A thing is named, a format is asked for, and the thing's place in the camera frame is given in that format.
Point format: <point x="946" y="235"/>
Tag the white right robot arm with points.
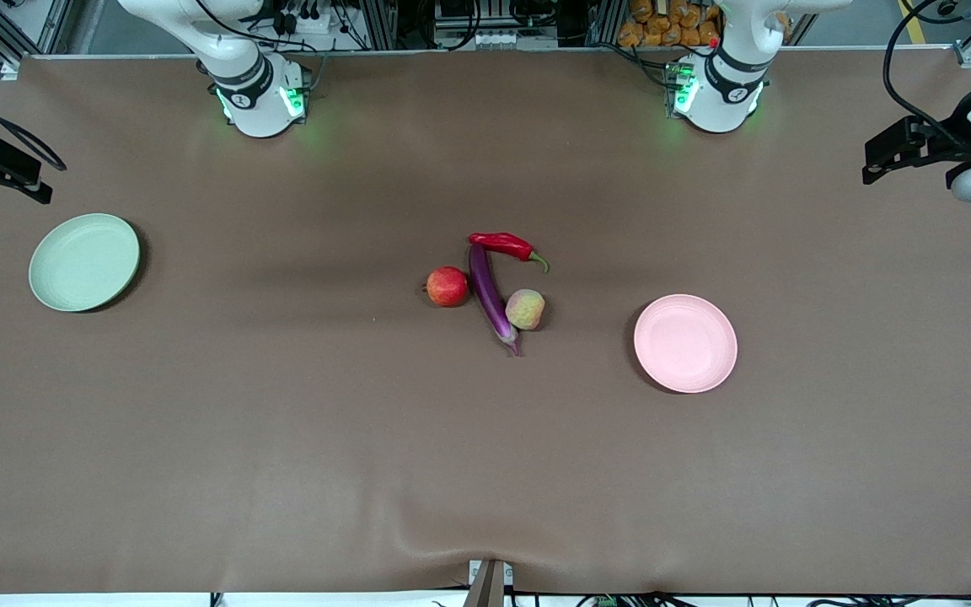
<point x="258" y="105"/>

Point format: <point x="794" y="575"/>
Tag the light green round plate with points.
<point x="83" y="263"/>

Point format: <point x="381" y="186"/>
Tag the grey camera stand post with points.
<point x="487" y="586"/>

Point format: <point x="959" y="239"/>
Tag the red pomegranate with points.
<point x="447" y="287"/>

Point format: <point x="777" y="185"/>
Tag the brown table cover mat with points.
<point x="283" y="421"/>

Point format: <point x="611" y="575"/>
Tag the pink round plate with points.
<point x="685" y="343"/>

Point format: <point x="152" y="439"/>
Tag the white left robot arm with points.
<point x="717" y="101"/>

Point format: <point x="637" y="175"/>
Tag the bag of orange items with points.
<point x="671" y="25"/>

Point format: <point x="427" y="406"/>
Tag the red chili pepper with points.
<point x="502" y="244"/>

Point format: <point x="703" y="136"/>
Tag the long purple eggplant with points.
<point x="488" y="295"/>

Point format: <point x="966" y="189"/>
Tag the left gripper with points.
<point x="946" y="149"/>

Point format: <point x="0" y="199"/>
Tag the white power strip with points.
<point x="304" y="21"/>

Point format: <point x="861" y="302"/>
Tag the green pink peach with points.
<point x="525" y="308"/>

